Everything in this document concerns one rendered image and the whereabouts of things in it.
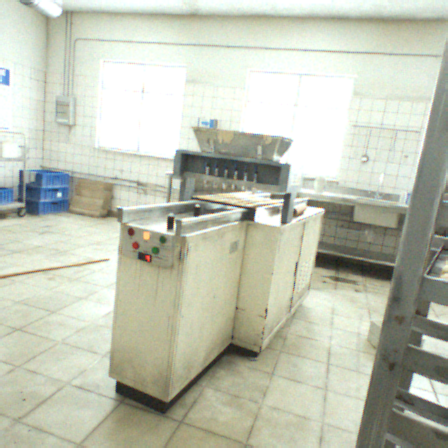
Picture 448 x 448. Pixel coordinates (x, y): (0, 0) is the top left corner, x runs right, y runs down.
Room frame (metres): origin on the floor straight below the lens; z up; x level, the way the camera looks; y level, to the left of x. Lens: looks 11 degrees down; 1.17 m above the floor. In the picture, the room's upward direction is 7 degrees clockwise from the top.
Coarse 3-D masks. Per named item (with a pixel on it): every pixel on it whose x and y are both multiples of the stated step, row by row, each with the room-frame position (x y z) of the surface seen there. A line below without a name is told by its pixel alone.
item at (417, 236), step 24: (432, 120) 0.44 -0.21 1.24; (432, 144) 0.43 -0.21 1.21; (432, 168) 0.43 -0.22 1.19; (432, 192) 0.43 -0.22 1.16; (408, 216) 0.44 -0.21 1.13; (432, 216) 0.43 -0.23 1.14; (408, 240) 0.43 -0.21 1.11; (432, 240) 0.45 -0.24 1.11; (408, 264) 0.43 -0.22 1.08; (408, 288) 0.43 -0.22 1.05; (384, 312) 0.44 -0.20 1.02; (408, 312) 0.43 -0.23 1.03; (384, 336) 0.44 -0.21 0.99; (408, 336) 0.43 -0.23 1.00; (384, 360) 0.43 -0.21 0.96; (384, 384) 0.43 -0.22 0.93; (384, 408) 0.43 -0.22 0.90; (360, 432) 0.44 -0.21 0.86; (384, 432) 0.42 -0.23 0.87
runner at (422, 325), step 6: (414, 318) 0.81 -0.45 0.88; (420, 318) 0.81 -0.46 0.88; (426, 318) 0.80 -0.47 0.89; (414, 324) 0.81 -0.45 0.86; (420, 324) 0.81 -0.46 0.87; (426, 324) 0.80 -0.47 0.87; (432, 324) 0.80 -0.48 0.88; (438, 324) 0.79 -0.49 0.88; (444, 324) 0.79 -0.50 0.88; (414, 330) 0.79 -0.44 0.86; (420, 330) 0.80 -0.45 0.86; (426, 330) 0.80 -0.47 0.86; (432, 330) 0.80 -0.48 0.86; (438, 330) 0.79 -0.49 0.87; (444, 330) 0.78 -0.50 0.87; (432, 336) 0.77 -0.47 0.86; (438, 336) 0.78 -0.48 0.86; (444, 336) 0.78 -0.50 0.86
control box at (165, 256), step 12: (132, 228) 1.59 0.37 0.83; (144, 228) 1.58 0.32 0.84; (132, 240) 1.59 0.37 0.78; (144, 240) 1.57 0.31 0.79; (156, 240) 1.54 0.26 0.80; (168, 240) 1.52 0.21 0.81; (132, 252) 1.59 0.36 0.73; (144, 252) 1.57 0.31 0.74; (168, 252) 1.52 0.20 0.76; (168, 264) 1.52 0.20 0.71
